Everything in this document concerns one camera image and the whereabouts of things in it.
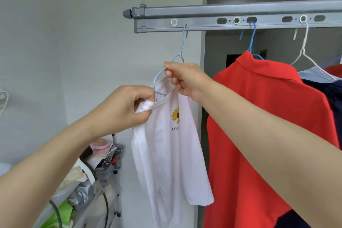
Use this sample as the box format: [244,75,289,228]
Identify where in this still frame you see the person's left hand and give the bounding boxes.
[90,85,156,141]

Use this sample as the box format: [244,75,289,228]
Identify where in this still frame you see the person's right hand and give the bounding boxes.
[163,61,215,103]

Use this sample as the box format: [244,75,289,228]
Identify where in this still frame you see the light blue wire hanger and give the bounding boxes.
[152,23,188,96]

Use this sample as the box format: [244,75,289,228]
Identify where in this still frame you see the white sunflower print t-shirt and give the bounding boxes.
[131,77,215,228]

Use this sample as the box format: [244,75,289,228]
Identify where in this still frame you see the person's left forearm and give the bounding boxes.
[0,113,103,228]

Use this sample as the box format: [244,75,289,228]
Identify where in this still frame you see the person's right forearm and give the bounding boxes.
[198,78,342,228]

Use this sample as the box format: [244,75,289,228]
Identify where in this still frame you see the pink round lid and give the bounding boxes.
[89,138,112,151]

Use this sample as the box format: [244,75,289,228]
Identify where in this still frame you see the metal storage cart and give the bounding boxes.
[94,133,124,228]

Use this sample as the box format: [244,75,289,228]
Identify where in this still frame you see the blue plastic hanger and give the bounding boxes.
[239,21,265,61]

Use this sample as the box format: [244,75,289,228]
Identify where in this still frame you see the red collared shirt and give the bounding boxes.
[203,50,340,228]

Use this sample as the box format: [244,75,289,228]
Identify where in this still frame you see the beige crumpled cloth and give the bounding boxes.
[57,166,88,191]

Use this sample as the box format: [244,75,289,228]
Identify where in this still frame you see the crumpled silver foil bag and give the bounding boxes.
[68,179,104,211]

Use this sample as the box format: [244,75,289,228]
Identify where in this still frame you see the green plastic bag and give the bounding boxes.
[48,199,74,228]

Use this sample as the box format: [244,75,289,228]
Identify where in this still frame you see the white plastic hanger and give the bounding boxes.
[290,15,342,81]

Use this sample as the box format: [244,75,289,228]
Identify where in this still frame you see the light blue garment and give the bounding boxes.
[298,66,339,84]

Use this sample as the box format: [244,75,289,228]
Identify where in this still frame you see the red garment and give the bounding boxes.
[323,63,342,78]

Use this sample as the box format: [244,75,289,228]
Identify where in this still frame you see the navy knit garment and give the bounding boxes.
[275,78,342,228]

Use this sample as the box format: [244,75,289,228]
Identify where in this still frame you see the grey metal drying rail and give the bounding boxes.
[123,0,342,34]

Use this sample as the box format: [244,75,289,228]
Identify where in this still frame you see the black cable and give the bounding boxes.
[80,159,110,228]

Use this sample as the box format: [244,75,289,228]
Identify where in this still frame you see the white cable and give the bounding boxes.
[0,90,10,118]

